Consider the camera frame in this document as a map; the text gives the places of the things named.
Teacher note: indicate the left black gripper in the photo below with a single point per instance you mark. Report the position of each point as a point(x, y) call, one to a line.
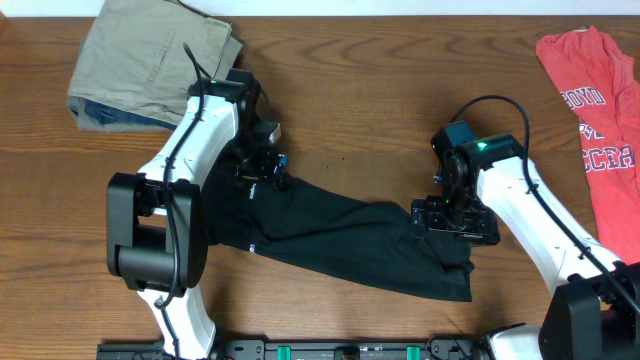
point(267, 167)

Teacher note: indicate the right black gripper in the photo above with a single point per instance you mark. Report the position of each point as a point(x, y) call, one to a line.
point(426, 216)

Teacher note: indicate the black polo shirt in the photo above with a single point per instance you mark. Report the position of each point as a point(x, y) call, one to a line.
point(370, 243)

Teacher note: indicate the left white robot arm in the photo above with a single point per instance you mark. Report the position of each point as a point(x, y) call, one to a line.
point(157, 236)

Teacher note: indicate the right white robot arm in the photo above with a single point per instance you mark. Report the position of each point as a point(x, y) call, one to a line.
point(594, 308)

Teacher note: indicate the folded khaki pants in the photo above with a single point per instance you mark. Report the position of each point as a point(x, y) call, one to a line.
point(139, 57)

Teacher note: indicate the folded blue grey garment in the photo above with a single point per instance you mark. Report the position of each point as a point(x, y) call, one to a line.
point(93, 116)

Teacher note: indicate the red printed t-shirt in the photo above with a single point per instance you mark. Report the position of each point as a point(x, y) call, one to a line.
point(597, 82)

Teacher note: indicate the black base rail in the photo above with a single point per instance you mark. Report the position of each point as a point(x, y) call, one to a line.
point(438, 347)

